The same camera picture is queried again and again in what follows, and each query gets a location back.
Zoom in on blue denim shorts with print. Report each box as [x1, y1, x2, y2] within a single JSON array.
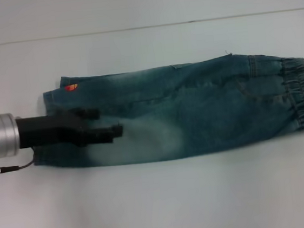
[[24, 44, 304, 176]]

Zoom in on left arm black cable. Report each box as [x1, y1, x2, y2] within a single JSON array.
[[0, 152, 37, 174]]

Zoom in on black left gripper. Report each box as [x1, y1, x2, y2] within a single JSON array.
[[15, 104, 125, 155]]

